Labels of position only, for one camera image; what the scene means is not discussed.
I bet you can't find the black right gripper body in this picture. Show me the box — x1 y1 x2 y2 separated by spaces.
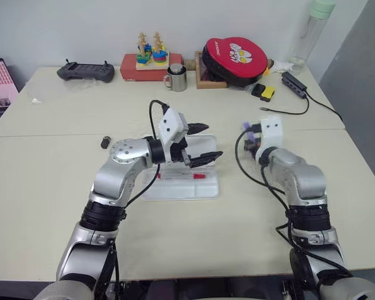
251 129 264 161

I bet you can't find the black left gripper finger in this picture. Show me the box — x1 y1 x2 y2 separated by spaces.
186 150 224 169
187 122 211 136

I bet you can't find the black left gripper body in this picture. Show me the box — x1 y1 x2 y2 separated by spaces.
163 113 191 166

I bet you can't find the purple marker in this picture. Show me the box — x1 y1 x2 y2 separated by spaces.
241 121 255 142

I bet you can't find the red marker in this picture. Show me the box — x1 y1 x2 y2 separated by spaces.
157 172 208 181

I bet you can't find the clear plastic pencil case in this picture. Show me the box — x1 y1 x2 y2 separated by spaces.
139 133 222 201

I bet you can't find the red black paddle case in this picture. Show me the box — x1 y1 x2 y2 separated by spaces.
201 36 269 88

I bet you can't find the yellow black eraser block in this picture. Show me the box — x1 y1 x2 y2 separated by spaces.
259 86 277 103

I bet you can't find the wooden tray box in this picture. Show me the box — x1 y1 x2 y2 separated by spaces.
194 50 229 90

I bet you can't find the steel mug with lid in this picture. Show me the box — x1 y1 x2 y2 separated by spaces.
162 62 188 93

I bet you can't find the black usb hub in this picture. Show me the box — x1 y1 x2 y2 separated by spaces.
281 71 309 99

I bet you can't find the white crumpled tissue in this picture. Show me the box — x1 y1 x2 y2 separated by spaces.
269 58 297 75

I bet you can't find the red cardboard box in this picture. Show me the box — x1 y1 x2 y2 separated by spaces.
119 52 184 83

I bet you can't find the wooden colourful stacking toy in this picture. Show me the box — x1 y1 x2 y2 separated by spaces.
135 31 171 71

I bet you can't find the clear bottle green lid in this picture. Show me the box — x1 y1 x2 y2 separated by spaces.
287 0 336 75

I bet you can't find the clear crumpled plastic wrap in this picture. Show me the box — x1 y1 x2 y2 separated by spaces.
64 79 99 93

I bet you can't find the dark grey handheld controller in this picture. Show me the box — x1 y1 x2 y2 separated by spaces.
56 58 116 84

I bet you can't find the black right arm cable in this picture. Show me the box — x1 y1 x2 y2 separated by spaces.
234 127 354 279

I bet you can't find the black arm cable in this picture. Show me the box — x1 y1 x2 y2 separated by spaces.
234 127 354 279
123 99 170 219

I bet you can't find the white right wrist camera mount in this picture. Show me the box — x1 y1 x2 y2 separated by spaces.
256 116 284 158

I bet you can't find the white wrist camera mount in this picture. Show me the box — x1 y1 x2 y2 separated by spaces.
256 116 284 158
157 107 189 146

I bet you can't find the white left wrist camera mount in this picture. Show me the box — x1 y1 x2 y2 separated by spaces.
157 107 189 146

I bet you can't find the thin black plug cable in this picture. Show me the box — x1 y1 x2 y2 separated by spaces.
258 96 311 116

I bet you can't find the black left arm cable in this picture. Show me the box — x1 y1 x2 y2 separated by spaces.
123 99 170 219

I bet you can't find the thick black hub cable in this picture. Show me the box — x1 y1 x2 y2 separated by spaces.
304 92 345 122

